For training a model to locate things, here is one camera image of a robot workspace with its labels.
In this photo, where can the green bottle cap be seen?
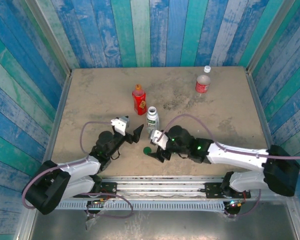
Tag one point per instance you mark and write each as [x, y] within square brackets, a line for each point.
[146, 150]

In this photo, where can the white green label bottle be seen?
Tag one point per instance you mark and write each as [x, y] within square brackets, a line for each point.
[152, 121]

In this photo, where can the red label tea bottle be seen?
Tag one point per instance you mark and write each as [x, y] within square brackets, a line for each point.
[139, 101]

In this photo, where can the orange bottle cap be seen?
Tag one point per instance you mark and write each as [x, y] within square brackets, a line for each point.
[138, 87]

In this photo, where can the clear red label bottle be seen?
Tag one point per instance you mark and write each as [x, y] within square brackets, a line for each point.
[203, 86]

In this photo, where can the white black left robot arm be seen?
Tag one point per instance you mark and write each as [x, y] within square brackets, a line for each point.
[77, 166]

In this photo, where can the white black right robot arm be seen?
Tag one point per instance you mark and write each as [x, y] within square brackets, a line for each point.
[235, 156]

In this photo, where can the small circuit board with LEDs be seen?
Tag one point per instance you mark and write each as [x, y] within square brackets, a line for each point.
[97, 202]
[233, 203]

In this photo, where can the shiny metal panel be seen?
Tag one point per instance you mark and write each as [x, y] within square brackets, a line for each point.
[165, 225]

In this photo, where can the clear plastic piece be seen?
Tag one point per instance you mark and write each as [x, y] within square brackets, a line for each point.
[91, 221]

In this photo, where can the black round foot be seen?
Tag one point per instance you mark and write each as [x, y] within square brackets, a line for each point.
[233, 212]

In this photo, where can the aluminium front rail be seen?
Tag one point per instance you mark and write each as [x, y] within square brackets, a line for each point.
[160, 187]

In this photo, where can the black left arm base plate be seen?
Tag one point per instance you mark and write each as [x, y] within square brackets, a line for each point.
[111, 186]

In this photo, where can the aluminium table side rail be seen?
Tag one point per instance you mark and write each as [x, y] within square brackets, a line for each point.
[55, 120]
[260, 107]

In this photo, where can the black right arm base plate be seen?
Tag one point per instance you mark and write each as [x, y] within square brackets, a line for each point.
[212, 190]

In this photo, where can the aluminium corner post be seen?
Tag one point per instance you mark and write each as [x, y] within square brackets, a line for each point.
[49, 35]
[271, 35]

